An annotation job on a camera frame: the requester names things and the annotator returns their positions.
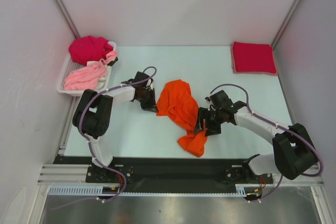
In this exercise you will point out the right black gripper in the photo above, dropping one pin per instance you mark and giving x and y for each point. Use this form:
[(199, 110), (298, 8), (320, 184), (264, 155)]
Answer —
[(203, 113)]

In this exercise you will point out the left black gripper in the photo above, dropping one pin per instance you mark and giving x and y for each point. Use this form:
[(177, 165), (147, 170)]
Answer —
[(151, 105)]

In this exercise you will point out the orange t shirt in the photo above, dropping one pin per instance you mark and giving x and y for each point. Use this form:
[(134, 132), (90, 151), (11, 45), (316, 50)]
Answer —
[(177, 103)]

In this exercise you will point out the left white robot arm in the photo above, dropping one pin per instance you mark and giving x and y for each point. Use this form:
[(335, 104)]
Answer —
[(93, 112)]

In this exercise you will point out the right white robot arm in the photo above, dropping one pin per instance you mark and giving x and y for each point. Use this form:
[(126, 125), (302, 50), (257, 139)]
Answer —
[(293, 151)]

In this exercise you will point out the crumpled pink t shirt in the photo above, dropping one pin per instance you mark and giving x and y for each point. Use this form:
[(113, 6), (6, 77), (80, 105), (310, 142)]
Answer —
[(80, 80)]

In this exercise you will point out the crumpled magenta t shirt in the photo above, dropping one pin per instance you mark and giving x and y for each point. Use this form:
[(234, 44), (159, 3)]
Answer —
[(89, 48)]

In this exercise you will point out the white plastic basket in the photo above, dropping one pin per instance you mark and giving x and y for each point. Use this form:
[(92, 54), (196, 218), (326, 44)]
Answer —
[(67, 67)]

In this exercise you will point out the folded red t shirt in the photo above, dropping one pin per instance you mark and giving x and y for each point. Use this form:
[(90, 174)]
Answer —
[(254, 57)]

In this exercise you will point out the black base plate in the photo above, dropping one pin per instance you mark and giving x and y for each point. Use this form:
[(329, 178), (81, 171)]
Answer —
[(172, 175)]

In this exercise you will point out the aluminium frame rail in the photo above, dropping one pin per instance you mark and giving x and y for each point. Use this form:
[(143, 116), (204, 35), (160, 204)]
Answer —
[(73, 174)]

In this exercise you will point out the white slotted cable duct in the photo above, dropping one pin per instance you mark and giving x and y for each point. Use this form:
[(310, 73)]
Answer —
[(105, 191)]

